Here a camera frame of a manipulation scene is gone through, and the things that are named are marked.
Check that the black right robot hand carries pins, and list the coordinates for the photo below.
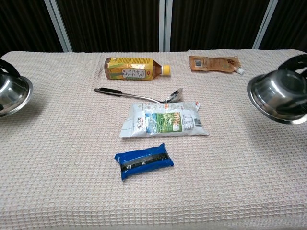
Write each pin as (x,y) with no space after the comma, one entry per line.
(293,62)

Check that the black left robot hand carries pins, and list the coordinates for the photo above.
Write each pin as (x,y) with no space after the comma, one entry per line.
(9,67)

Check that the stainless steel bowl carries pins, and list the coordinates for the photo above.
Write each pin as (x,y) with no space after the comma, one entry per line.
(12,93)
(275,95)

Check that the brown spouted pouch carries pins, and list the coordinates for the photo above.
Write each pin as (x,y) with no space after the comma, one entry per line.
(213,63)

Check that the dark background curtain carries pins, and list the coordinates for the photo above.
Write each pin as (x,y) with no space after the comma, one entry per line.
(112,24)

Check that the beige waffle-weave tablecloth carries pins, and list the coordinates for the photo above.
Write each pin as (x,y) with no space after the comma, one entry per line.
(72,167)

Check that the yellow-capped tea bottle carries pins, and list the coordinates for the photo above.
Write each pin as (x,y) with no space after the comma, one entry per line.
(130,68)

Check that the white snack bag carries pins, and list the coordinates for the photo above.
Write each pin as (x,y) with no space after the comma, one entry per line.
(163,119)

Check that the blue packet with black tape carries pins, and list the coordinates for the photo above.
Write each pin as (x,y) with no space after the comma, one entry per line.
(144,163)

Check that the silver frame post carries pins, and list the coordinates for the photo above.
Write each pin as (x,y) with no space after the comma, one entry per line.
(58,26)
(165,26)
(265,24)

